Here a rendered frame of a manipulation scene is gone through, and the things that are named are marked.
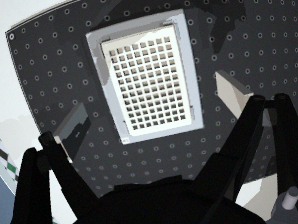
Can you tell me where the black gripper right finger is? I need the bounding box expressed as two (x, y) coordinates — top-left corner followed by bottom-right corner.
(161, 70), (298, 224)

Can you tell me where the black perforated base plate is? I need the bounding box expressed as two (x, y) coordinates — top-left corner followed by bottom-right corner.
(5, 0), (298, 198)

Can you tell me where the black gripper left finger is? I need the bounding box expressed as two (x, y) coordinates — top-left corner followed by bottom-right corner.
(10, 102), (120, 224)

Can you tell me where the white well plate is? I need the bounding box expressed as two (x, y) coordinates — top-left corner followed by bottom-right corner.
(101, 25), (192, 136)

